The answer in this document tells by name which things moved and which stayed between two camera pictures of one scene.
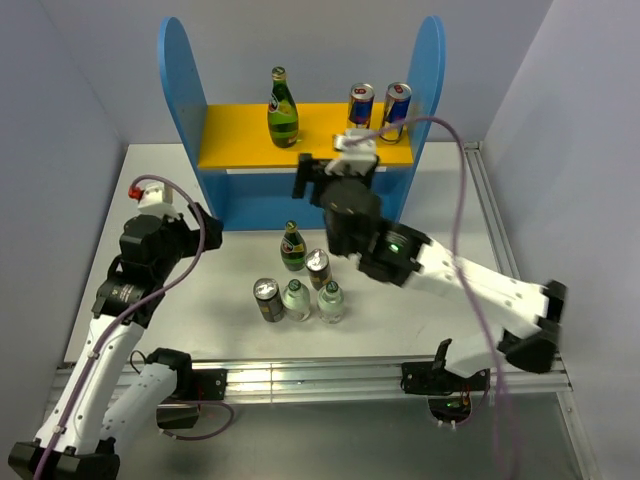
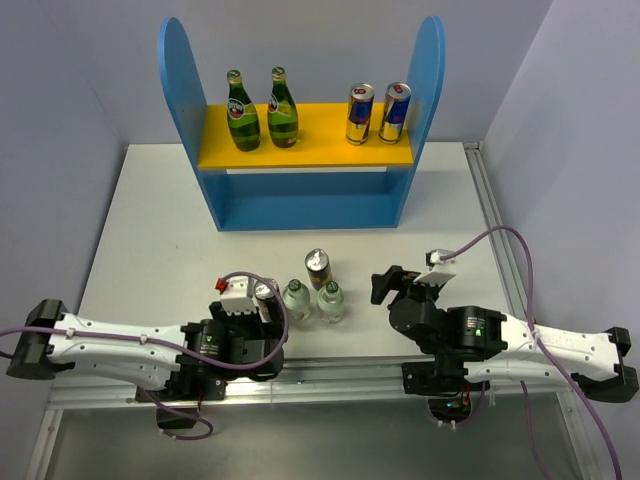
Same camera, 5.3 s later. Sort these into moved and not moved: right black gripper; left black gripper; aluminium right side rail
Moved: left black gripper; right black gripper
Not moved: aluminium right side rail
